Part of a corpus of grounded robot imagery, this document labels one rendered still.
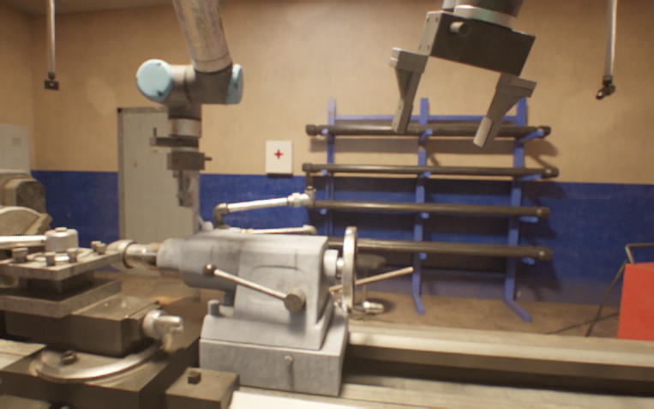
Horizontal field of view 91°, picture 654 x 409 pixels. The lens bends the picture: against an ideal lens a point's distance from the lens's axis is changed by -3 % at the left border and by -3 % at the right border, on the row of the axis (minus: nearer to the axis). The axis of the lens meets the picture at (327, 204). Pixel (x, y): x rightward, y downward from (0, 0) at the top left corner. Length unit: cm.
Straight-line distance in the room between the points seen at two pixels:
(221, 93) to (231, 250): 38
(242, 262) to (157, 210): 387
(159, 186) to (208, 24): 397
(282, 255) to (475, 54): 59
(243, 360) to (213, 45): 70
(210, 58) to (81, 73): 482
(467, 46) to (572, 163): 395
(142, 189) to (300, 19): 284
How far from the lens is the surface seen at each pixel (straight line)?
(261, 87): 422
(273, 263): 84
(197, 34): 78
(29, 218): 143
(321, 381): 85
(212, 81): 82
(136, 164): 484
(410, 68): 46
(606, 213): 459
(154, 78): 88
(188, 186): 99
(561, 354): 123
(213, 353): 90
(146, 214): 480
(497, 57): 50
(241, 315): 86
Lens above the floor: 133
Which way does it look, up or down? 5 degrees down
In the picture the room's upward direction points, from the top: 1 degrees clockwise
